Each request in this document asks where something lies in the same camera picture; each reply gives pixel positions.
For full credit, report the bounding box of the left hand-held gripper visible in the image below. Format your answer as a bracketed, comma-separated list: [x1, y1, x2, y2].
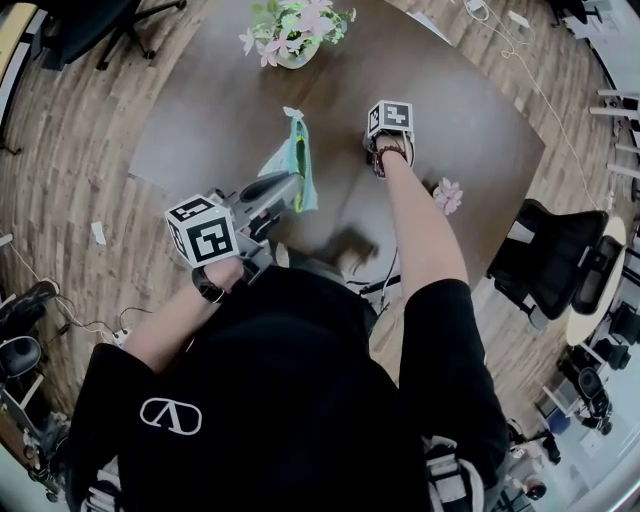
[164, 174, 302, 287]

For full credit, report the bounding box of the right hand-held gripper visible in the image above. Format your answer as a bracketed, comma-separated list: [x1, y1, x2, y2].
[362, 99, 418, 177]

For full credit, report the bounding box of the light blue pencil pouch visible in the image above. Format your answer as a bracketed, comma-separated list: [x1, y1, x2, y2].
[257, 105, 321, 216]

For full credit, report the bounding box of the person's right forearm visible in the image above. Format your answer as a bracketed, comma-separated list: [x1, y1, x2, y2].
[381, 151, 472, 302]

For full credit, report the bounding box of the person's left forearm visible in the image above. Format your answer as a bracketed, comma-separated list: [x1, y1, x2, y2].
[122, 259, 247, 374]

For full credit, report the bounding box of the small pink flower ornament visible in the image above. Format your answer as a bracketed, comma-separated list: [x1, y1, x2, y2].
[431, 176, 464, 218]

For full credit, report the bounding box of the white paper sheet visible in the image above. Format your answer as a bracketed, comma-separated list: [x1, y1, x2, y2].
[406, 9, 454, 47]

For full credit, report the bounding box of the potted pink flower plant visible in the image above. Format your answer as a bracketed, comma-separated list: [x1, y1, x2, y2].
[237, 0, 358, 71]

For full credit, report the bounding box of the person's black t-shirt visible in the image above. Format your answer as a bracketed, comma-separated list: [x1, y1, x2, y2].
[67, 264, 509, 512]

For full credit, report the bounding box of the black mesh office chair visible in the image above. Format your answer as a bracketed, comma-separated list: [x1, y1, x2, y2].
[486, 198, 627, 332]

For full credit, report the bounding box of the white desk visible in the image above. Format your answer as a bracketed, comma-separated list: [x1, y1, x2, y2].
[588, 88, 640, 177]

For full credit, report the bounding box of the round beige table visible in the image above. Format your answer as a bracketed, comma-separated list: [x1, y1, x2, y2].
[564, 216, 628, 347]

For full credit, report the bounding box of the yellow wooden desk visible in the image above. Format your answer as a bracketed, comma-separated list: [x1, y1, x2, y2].
[0, 2, 47, 102]

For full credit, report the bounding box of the black grey swivel chair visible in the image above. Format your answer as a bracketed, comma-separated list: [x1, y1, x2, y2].
[0, 334, 44, 397]

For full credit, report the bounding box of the dark red bead bracelet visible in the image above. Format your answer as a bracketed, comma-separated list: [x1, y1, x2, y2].
[373, 143, 408, 169]

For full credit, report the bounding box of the right hand-held gripper cable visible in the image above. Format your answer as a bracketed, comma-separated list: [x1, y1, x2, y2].
[349, 246, 402, 312]

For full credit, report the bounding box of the white floor cable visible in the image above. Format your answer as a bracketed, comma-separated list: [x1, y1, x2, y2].
[464, 0, 617, 212]

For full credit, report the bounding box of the white grey shoulder strap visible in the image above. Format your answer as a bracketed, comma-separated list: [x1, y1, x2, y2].
[86, 468, 124, 512]
[423, 433, 494, 512]

